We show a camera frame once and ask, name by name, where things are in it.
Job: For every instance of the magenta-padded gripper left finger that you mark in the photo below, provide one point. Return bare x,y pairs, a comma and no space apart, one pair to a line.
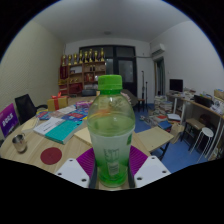
71,171

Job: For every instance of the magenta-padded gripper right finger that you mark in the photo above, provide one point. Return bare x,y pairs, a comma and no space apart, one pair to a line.
151,170

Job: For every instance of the green drink bottle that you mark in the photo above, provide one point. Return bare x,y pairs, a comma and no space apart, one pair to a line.
111,133

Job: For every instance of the flat round red coaster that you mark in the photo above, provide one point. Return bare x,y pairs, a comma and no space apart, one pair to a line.
51,156

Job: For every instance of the small wooden folding table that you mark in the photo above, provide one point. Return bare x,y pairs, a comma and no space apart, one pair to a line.
153,137

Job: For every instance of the beige notebook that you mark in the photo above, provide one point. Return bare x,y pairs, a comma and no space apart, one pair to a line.
83,136

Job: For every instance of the teal book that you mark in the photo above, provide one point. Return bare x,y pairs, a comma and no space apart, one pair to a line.
63,131

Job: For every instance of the white booklet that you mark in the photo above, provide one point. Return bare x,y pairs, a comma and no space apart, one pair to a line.
48,126

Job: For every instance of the blue red booklet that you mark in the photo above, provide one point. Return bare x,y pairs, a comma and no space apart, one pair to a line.
44,115
75,116

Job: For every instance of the small steel cup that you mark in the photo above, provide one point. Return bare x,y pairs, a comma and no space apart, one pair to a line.
19,143

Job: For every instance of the cream book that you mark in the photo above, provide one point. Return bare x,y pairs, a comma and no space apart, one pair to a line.
30,123

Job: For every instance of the brown wooden stool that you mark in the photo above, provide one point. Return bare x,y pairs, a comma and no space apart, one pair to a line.
195,123

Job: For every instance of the stack of books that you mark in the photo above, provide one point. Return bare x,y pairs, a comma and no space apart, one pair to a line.
162,105

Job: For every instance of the white round stool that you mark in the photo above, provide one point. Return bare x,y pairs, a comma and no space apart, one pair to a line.
206,132

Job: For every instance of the yellow gift box red ribbon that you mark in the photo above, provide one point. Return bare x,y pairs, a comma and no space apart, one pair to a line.
57,102

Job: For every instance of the black office chair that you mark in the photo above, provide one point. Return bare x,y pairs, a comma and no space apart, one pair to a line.
25,108

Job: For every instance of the wooden desk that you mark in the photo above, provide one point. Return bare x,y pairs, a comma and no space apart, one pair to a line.
200,106

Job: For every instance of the black microphone stand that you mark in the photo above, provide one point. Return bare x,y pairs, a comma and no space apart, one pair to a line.
143,90

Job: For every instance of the purple sign board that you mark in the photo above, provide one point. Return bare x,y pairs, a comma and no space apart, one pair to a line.
8,120

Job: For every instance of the black computer monitor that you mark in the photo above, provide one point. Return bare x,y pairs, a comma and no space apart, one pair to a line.
176,85

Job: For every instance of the wooden shelf unit with trophies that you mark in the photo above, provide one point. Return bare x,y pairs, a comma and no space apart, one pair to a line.
83,75

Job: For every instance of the black framed glass door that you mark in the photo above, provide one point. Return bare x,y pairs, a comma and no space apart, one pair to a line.
125,70

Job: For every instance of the white air conditioner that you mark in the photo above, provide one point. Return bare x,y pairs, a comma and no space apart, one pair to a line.
158,49

